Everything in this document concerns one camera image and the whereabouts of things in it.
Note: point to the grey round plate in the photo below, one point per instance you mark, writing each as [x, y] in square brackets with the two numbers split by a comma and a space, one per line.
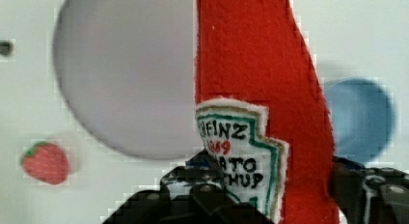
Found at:
[126, 70]

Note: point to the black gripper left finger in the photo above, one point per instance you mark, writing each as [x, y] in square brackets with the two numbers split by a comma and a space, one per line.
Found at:
[191, 194]

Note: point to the red plush strawberry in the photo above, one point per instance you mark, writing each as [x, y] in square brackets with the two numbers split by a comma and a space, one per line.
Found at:
[46, 162]

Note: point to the blue bowl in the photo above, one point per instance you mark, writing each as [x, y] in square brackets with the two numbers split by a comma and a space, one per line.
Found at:
[362, 115]

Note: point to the red plush ketchup bottle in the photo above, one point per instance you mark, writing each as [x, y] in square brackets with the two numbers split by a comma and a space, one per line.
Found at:
[261, 112]

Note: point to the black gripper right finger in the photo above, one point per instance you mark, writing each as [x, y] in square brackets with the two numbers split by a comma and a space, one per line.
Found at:
[370, 195]

